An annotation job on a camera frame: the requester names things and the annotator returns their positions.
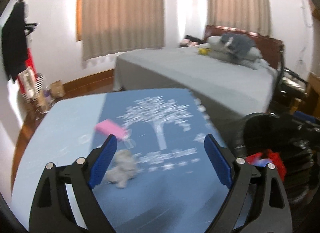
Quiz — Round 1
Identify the red cloth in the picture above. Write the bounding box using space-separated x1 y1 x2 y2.
245 149 287 182

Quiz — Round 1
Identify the white tissue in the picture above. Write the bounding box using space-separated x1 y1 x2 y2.
103 150 138 189

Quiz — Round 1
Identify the wooden desk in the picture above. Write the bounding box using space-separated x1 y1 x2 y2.
290 72 320 119

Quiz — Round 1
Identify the black chair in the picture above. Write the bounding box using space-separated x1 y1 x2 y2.
269 45 309 113

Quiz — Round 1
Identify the wooden headboard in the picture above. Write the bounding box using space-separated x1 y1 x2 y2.
204 25 284 69

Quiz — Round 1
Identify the grey bed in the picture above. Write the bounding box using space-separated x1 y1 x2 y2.
112 44 279 129

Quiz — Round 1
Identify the dark grey blanket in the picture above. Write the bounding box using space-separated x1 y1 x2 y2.
220 32 256 57

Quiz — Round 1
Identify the folded grey duvet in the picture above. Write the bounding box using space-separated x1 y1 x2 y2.
207 33 270 70

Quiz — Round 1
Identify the wooden coat rack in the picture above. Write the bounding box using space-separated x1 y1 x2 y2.
17 0 49 114

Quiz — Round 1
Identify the blue tree-print tablecloth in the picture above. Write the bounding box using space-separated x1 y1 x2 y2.
11 89 228 232

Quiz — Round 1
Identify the yellow plush toy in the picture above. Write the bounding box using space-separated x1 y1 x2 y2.
198 48 210 55

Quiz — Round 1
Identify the brown paper bag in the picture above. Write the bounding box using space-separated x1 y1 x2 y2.
50 80 65 98

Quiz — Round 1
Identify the right beige curtain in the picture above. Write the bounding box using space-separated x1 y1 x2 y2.
207 0 271 36

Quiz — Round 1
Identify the beige curtain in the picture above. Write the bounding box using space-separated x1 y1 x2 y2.
81 0 164 61
207 0 271 36

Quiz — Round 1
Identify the striped bag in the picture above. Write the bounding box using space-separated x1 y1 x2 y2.
35 73 47 97

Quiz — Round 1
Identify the beige tote bag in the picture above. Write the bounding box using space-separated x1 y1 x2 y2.
18 67 36 98

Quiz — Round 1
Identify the pink plush toy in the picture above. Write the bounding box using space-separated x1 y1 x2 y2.
180 39 199 48

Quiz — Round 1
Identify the red hanging garment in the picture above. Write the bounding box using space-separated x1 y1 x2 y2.
18 48 36 98

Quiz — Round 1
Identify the black jacket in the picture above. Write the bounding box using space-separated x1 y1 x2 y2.
2 2 28 82

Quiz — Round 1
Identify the left beige curtain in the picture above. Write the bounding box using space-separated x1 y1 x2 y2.
81 0 164 61

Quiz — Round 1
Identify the white hanging cable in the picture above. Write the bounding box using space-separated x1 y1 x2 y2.
297 0 316 74

